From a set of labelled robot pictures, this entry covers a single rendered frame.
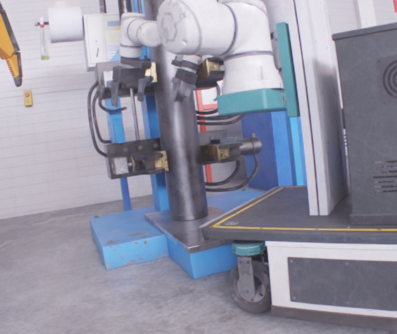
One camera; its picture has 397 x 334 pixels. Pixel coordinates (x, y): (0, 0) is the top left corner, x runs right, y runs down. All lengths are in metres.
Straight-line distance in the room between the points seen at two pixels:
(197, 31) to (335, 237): 0.65
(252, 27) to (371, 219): 0.63
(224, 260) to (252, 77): 0.89
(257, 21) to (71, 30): 1.99
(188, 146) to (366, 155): 1.18
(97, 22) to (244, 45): 1.98
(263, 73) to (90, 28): 2.02
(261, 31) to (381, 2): 5.23
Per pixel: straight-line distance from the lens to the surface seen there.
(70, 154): 4.02
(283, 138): 3.37
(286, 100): 1.23
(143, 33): 1.33
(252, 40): 1.15
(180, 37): 1.04
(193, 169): 2.06
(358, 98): 1.07
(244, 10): 1.16
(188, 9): 1.04
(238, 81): 1.12
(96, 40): 2.95
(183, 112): 2.05
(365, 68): 1.07
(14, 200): 4.08
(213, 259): 1.70
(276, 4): 1.83
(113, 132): 2.25
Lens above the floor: 0.63
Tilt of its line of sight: 4 degrees down
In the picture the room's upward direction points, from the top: 7 degrees counter-clockwise
